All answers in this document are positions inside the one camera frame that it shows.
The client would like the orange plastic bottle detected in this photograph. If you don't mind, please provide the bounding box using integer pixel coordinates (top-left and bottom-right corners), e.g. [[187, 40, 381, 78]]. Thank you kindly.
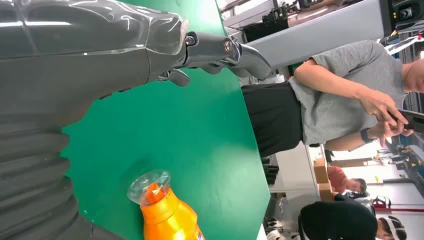
[[126, 169, 206, 240]]

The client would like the dark wristwatch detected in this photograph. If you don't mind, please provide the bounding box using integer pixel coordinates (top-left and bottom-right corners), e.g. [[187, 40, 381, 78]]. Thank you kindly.
[[360, 127, 378, 145]]

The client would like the black smartphone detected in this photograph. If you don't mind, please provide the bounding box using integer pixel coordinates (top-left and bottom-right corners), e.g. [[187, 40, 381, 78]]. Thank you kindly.
[[387, 109, 424, 135]]

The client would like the standing person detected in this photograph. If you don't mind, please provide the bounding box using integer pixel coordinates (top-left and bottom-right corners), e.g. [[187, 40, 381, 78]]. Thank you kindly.
[[241, 39, 424, 159]]

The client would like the person in red top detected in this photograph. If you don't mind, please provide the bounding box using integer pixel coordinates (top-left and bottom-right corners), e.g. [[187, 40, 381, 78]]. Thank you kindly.
[[327, 165, 369, 195]]

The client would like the brown cardboard box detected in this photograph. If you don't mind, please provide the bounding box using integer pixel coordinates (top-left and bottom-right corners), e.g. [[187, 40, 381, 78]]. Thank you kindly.
[[312, 157, 334, 203]]

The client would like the grey machine stand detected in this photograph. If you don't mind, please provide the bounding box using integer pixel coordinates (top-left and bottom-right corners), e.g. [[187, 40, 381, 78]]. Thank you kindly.
[[245, 0, 394, 70]]

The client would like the white desk panel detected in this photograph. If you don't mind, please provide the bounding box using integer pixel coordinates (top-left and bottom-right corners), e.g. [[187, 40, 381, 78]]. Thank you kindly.
[[267, 142, 321, 201]]

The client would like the person with white headset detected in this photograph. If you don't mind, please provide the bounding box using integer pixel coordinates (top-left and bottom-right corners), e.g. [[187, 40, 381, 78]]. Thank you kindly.
[[297, 198, 408, 240]]

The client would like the black chair base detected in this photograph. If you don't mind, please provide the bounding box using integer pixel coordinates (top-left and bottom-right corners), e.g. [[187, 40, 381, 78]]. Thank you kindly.
[[260, 156, 281, 186]]

